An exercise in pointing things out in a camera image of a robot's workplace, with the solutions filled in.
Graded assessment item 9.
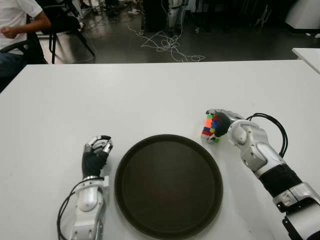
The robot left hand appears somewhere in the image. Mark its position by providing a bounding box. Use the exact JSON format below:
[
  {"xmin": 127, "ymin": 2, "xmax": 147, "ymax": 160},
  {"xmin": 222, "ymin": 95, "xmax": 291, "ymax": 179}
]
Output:
[{"xmin": 82, "ymin": 134, "xmax": 114, "ymax": 179}]

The tangled white floor cable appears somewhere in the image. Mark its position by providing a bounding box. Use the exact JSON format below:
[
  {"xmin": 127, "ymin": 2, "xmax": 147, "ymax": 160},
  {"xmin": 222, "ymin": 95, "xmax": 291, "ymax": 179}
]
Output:
[{"xmin": 127, "ymin": 0, "xmax": 206, "ymax": 63}]

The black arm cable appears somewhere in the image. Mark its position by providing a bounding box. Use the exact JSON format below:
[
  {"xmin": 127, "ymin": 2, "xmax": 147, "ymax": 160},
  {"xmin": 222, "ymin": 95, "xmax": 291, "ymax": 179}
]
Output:
[
  {"xmin": 56, "ymin": 179, "xmax": 85, "ymax": 240},
  {"xmin": 246, "ymin": 112, "xmax": 289, "ymax": 158}
]

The person in white shirt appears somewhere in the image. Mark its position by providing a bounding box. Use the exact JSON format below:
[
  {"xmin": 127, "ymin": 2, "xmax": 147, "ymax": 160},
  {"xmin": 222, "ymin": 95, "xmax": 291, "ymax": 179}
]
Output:
[{"xmin": 0, "ymin": 0, "xmax": 52, "ymax": 92}]

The black office chair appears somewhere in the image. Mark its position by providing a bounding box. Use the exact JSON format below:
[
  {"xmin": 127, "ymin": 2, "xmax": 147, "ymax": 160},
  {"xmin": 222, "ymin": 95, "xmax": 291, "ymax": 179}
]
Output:
[
  {"xmin": 41, "ymin": 0, "xmax": 96, "ymax": 65},
  {"xmin": 0, "ymin": 14, "xmax": 49, "ymax": 65}
]

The black cabinet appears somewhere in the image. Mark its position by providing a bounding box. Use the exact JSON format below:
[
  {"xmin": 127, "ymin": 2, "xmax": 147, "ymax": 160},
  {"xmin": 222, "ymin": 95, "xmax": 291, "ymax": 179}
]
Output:
[{"xmin": 143, "ymin": 0, "xmax": 171, "ymax": 33}]

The multicoloured Rubik's cube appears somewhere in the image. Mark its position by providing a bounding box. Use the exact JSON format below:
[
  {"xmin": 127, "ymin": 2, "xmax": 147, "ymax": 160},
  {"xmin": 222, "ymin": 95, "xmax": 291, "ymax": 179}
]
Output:
[{"xmin": 200, "ymin": 113, "xmax": 223, "ymax": 145}]

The white cabinet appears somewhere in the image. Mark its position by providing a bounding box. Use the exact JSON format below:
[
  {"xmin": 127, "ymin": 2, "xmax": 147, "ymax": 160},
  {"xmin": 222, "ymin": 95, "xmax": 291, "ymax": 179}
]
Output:
[{"xmin": 284, "ymin": 0, "xmax": 320, "ymax": 35}]

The dark round plate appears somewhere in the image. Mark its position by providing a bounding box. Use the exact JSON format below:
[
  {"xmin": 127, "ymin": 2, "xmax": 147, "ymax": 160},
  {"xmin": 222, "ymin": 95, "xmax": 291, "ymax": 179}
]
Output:
[{"xmin": 114, "ymin": 133, "xmax": 223, "ymax": 239}]

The white side table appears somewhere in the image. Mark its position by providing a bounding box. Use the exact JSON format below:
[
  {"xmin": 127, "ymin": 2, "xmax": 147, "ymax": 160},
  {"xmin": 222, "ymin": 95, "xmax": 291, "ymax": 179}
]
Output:
[{"xmin": 291, "ymin": 47, "xmax": 320, "ymax": 75}]

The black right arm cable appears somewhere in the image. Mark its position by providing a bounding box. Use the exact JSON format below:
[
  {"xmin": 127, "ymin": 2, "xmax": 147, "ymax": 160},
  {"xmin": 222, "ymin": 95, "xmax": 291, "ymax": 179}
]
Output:
[{"xmin": 246, "ymin": 112, "xmax": 289, "ymax": 158}]

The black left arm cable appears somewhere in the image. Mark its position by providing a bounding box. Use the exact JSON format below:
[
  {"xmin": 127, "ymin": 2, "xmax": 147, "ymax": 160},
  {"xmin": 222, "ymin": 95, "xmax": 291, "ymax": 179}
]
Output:
[{"xmin": 56, "ymin": 179, "xmax": 85, "ymax": 240}]

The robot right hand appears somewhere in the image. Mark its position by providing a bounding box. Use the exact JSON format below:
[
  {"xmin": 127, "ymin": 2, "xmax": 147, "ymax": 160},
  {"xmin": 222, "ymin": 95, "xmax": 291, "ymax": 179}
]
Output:
[{"xmin": 205, "ymin": 108, "xmax": 245, "ymax": 144}]

